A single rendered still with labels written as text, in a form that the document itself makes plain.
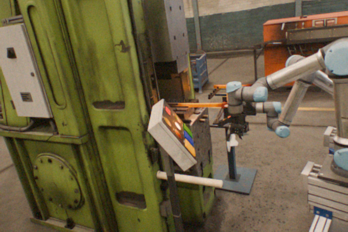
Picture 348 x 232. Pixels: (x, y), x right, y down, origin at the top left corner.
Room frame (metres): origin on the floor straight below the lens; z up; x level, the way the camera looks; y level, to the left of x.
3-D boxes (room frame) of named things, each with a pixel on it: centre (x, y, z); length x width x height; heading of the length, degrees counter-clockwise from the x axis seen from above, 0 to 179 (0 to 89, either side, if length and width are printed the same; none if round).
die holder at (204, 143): (1.98, 0.07, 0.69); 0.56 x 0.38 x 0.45; 63
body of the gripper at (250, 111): (1.66, -0.48, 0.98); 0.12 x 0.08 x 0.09; 63
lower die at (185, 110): (1.92, 0.09, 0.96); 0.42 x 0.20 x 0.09; 63
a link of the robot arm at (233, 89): (1.25, -0.31, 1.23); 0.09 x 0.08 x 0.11; 55
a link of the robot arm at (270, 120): (1.57, -0.62, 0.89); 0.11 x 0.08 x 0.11; 179
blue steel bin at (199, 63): (5.94, -0.21, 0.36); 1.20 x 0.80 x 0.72; 68
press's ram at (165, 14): (1.96, 0.07, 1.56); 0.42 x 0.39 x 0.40; 63
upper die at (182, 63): (1.92, 0.09, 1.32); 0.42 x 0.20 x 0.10; 63
